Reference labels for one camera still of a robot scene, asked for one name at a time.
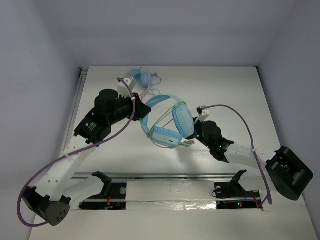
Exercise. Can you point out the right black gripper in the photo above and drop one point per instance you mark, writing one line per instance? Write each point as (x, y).
(197, 124)

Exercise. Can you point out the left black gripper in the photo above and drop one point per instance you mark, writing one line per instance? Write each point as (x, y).
(136, 106)

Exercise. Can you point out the light blue headphones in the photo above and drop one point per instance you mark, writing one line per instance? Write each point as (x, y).
(175, 125)

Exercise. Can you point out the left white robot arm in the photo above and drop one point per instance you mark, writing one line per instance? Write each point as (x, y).
(50, 198)

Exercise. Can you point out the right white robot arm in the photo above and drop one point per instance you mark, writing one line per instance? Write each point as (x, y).
(288, 173)

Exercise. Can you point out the pink cat-ear headphones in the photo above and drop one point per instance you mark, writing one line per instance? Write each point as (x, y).
(144, 78)

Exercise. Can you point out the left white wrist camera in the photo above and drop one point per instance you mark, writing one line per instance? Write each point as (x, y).
(126, 86)

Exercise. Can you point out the aluminium rail left side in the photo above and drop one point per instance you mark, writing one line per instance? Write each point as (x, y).
(74, 108)

